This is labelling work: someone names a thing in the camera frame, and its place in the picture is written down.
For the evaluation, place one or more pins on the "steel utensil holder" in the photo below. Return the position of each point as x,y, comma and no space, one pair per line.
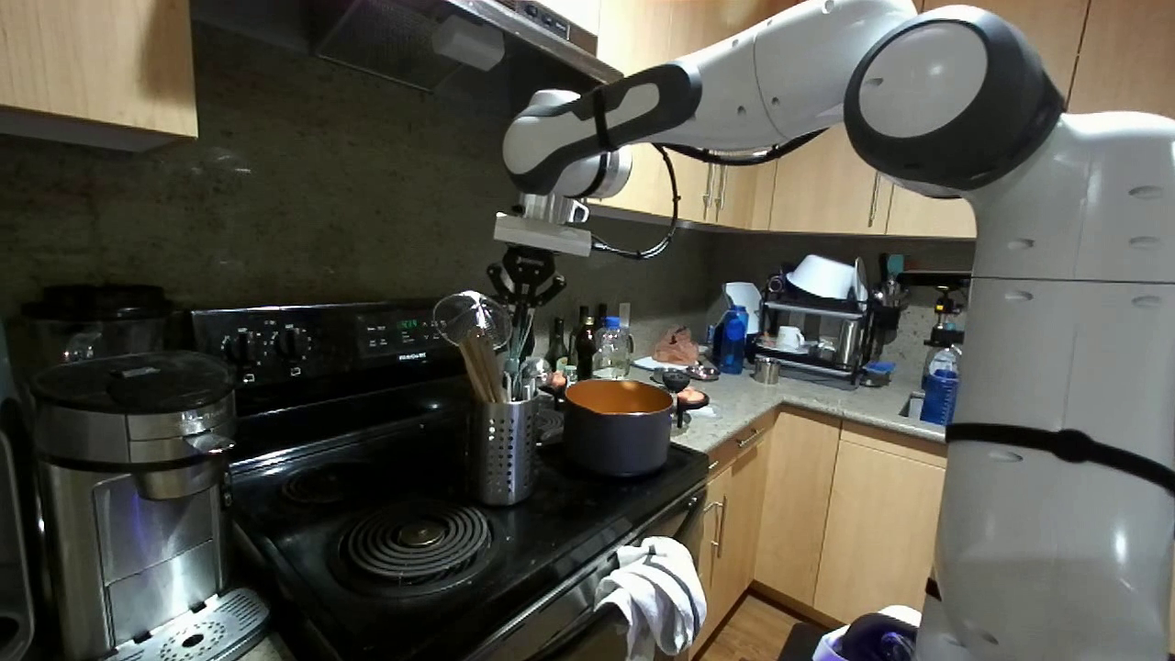
506,454

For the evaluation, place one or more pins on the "blue bottle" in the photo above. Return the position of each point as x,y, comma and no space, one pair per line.
732,343
939,393

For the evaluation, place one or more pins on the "white hanging towel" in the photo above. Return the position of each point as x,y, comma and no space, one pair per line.
656,593

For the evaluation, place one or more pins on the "teal silicone whisk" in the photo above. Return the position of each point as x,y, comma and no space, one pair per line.
528,367

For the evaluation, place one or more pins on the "dark range hood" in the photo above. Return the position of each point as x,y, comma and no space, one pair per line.
405,38

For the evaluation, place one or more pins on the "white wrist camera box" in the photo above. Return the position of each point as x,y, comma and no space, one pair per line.
537,231

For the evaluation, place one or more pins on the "wooden upper cabinet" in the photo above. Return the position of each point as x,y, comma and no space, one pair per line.
85,60

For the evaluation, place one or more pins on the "white mug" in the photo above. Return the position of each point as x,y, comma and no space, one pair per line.
792,339

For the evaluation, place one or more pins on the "pink kitchen item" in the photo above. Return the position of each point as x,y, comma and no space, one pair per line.
676,349

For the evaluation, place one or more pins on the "white pitcher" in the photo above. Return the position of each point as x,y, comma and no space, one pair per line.
744,300

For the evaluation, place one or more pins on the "row of wooden upper cabinets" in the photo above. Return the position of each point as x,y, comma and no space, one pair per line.
820,187

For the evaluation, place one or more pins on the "clear plastic bottle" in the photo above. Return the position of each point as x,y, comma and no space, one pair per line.
615,354

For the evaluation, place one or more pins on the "steel coffee machine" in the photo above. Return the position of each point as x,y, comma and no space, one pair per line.
132,527

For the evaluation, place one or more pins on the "wooden spoon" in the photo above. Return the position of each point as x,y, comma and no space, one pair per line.
496,379

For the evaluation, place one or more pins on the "dark glass bottle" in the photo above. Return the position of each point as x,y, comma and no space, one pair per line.
585,349

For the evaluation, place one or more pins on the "black tripod mount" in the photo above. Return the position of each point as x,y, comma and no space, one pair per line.
940,332

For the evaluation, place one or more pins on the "grey pot orange inside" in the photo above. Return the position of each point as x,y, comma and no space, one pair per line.
619,442

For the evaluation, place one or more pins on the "black toaster oven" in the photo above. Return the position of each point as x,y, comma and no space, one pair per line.
812,349

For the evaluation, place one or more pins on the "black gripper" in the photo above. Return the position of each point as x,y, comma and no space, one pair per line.
531,272

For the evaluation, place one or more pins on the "black electric stove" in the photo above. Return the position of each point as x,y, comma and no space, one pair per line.
369,590

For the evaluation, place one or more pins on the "round steel ladle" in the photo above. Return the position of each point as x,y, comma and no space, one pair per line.
469,317

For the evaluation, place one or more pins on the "wooden spatula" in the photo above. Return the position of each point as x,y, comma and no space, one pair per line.
480,367

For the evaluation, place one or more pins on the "white bowl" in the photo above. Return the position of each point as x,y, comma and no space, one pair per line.
826,278

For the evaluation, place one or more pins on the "wooden lower cabinets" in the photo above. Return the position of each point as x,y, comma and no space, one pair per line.
845,516

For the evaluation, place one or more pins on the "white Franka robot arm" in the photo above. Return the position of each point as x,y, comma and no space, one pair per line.
1067,367

